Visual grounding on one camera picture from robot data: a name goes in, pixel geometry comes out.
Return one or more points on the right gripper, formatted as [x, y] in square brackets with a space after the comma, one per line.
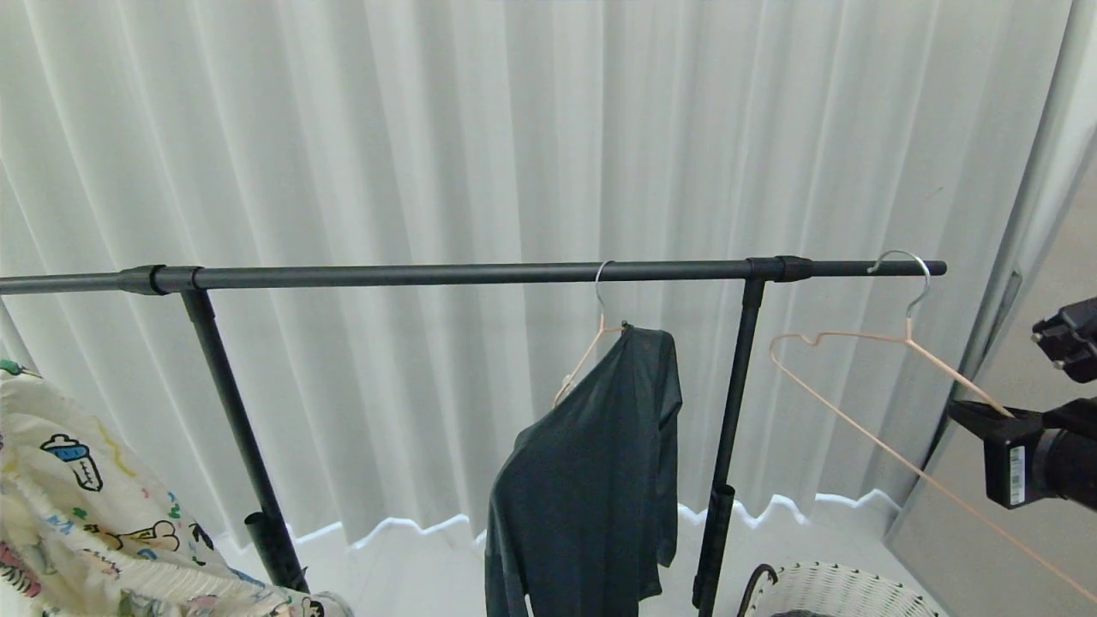
[1054, 458]

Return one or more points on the pink clothes hanger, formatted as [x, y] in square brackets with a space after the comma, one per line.
[857, 336]
[583, 364]

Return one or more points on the dark grey shirt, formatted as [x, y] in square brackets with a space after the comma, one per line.
[591, 488]

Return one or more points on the cream printed garment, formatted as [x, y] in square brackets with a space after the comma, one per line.
[86, 514]

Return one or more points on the white laundry basket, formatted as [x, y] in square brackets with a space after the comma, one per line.
[840, 591]

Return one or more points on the black clothes rack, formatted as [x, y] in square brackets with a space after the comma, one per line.
[428, 274]

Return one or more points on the white curtain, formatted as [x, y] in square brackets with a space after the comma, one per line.
[428, 128]

